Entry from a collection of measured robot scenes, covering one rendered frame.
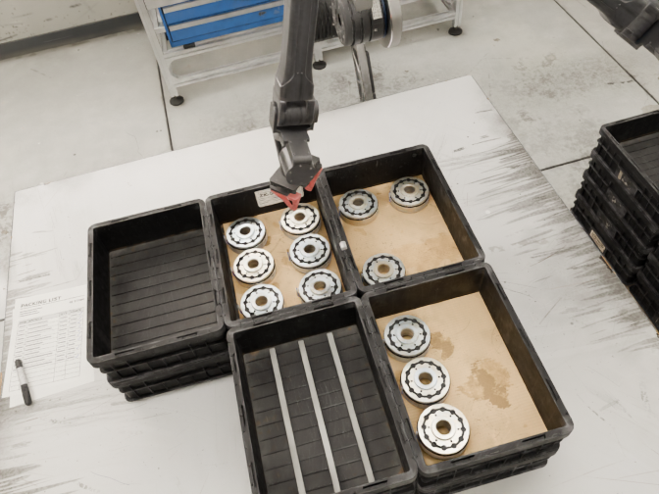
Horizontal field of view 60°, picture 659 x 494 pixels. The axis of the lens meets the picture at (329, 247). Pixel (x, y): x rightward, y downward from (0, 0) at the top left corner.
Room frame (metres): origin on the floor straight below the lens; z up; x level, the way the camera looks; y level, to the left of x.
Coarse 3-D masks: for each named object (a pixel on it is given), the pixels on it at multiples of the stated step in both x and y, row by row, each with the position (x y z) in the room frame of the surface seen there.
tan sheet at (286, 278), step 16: (224, 224) 1.01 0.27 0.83; (272, 224) 0.98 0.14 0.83; (272, 240) 0.93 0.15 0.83; (288, 240) 0.92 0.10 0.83; (288, 272) 0.82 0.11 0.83; (336, 272) 0.80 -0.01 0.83; (240, 288) 0.80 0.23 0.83; (288, 288) 0.78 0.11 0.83; (320, 288) 0.76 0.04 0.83; (288, 304) 0.73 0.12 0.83
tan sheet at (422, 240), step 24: (384, 192) 1.04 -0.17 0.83; (384, 216) 0.96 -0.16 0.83; (408, 216) 0.95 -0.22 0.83; (432, 216) 0.93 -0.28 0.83; (360, 240) 0.89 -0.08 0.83; (384, 240) 0.88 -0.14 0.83; (408, 240) 0.87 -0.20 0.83; (432, 240) 0.86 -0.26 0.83; (360, 264) 0.82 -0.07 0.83; (408, 264) 0.80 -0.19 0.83; (432, 264) 0.79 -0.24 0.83
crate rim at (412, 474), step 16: (336, 304) 0.65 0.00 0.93; (272, 320) 0.64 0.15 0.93; (368, 336) 0.57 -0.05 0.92; (240, 384) 0.50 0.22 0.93; (384, 384) 0.46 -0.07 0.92; (240, 400) 0.46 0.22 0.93; (240, 416) 0.43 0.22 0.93; (400, 432) 0.36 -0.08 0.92; (416, 464) 0.30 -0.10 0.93; (256, 480) 0.31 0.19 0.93; (384, 480) 0.28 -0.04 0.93; (400, 480) 0.27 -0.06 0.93
